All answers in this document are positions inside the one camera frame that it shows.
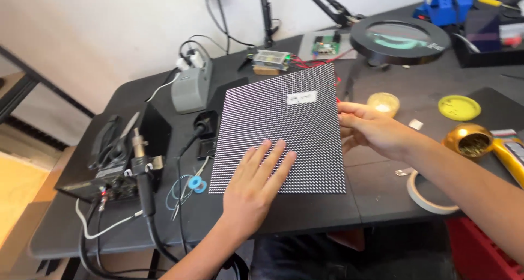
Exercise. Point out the person's left hand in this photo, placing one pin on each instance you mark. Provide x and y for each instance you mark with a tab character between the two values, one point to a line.
245	194

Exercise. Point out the person's right hand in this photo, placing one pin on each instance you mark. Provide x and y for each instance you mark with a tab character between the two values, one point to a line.
368	130

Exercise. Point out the person's right fingers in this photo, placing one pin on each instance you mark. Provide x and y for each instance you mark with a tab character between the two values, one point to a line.
348	124

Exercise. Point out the black LED matrix panel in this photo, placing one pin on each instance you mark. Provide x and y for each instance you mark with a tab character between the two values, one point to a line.
278	128

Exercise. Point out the clear jar of flux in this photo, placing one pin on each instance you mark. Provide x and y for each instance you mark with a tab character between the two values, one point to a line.
383	104

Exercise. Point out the white sticker label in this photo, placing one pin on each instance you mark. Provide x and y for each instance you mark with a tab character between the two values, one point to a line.
302	97

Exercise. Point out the small white paper scrap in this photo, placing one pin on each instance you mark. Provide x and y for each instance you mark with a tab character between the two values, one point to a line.
416	124

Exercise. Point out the green circuit board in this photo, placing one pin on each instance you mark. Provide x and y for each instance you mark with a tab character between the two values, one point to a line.
325	46

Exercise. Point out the black round magnifier lamp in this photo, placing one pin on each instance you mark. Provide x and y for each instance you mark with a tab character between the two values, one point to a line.
399	40

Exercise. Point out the metal mesh power supply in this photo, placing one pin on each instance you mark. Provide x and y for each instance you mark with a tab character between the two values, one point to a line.
271	59

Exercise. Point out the roll of beige tape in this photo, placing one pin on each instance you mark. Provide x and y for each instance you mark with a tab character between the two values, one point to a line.
428	196

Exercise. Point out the yellow round lid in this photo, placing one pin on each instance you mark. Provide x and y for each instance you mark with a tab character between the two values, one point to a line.
459	107

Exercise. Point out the gold brass wool tip cleaner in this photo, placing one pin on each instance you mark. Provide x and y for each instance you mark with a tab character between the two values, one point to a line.
468	141

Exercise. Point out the black soldering iron holder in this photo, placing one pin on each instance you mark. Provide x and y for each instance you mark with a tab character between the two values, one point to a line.
206	126

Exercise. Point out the blue soldering station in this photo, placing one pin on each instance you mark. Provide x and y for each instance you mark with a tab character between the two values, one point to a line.
444	3

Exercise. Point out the grey power strip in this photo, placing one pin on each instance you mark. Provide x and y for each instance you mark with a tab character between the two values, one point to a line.
191	87

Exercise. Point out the yellow multimeter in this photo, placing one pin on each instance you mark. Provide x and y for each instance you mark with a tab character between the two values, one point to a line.
511	155

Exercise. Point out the red plastic crate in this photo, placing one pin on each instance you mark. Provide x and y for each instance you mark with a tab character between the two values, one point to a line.
479	251

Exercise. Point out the black hot air rework station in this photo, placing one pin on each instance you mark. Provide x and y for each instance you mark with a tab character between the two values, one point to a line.
116	157

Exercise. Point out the black metal shelf frame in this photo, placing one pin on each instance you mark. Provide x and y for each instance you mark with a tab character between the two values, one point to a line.
32	87

